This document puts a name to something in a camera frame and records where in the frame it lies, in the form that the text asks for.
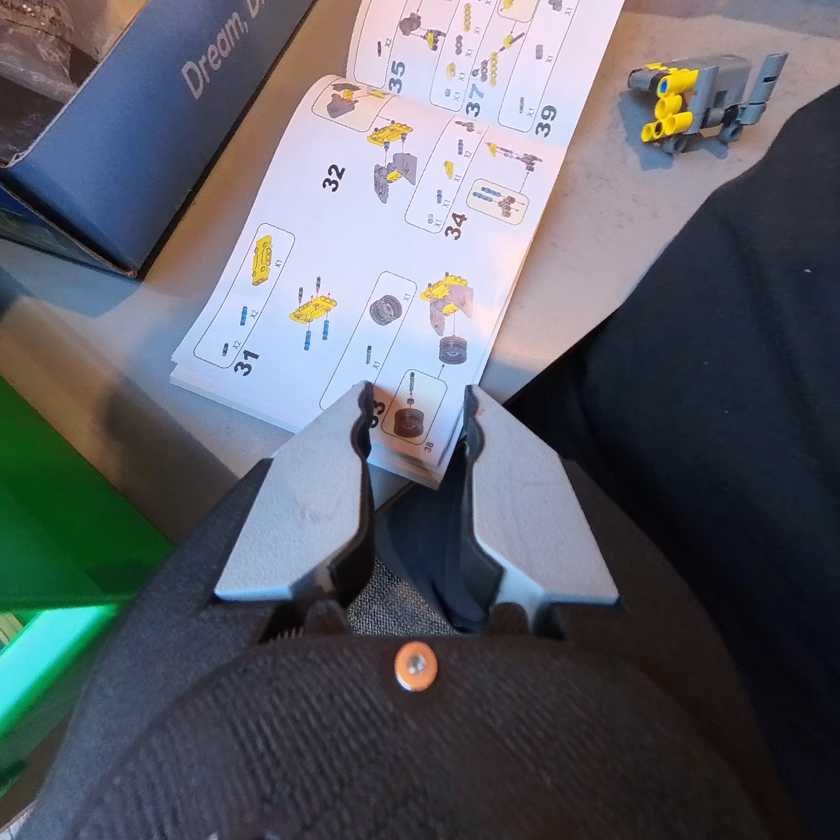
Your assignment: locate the dark blue cardboard box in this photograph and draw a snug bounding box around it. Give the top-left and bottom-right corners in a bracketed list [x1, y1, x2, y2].
[0, 0, 316, 280]

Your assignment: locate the instruction booklet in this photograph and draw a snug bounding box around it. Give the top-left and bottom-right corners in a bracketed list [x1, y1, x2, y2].
[169, 0, 627, 490]

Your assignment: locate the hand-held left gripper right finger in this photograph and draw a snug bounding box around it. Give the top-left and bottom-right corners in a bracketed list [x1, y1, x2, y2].
[462, 385, 621, 608]

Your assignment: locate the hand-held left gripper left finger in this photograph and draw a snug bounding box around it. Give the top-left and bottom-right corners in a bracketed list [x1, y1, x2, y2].
[212, 381, 376, 601]

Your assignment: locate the green box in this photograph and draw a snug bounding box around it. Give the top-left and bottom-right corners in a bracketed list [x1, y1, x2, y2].
[0, 381, 175, 795]

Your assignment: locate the person's dark clothed body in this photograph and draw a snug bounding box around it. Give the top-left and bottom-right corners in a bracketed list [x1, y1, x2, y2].
[505, 85, 840, 840]

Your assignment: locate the grey yellow brick assembly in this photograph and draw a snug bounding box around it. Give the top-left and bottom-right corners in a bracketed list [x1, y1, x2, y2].
[626, 52, 790, 155]

